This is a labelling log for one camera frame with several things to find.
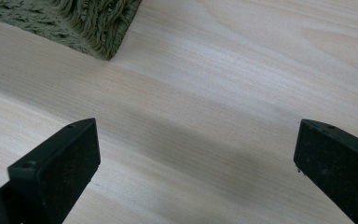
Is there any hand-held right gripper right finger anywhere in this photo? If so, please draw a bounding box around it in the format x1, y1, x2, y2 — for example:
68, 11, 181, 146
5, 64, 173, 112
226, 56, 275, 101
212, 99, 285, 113
293, 119, 358, 224

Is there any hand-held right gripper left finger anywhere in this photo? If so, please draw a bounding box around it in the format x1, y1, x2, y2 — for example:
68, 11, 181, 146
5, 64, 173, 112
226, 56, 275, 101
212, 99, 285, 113
0, 117, 102, 224

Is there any green shaggy cloth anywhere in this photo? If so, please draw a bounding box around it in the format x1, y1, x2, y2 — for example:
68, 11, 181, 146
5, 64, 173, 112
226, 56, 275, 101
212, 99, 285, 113
0, 0, 144, 62

